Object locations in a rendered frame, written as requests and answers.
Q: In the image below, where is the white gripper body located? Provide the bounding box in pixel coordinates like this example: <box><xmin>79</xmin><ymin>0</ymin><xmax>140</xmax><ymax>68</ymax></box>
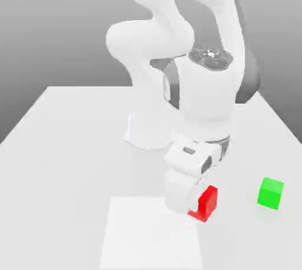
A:
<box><xmin>163</xmin><ymin>167</ymin><xmax>205</xmax><ymax>215</ymax></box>

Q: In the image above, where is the small red cube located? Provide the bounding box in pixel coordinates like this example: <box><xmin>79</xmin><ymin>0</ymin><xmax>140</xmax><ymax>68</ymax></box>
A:
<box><xmin>187</xmin><ymin>185</ymin><xmax>219</xmax><ymax>223</ymax></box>

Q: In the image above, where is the small green cube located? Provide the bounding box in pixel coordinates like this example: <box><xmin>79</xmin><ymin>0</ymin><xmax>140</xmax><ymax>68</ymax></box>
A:
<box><xmin>257</xmin><ymin>177</ymin><xmax>285</xmax><ymax>211</ymax></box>

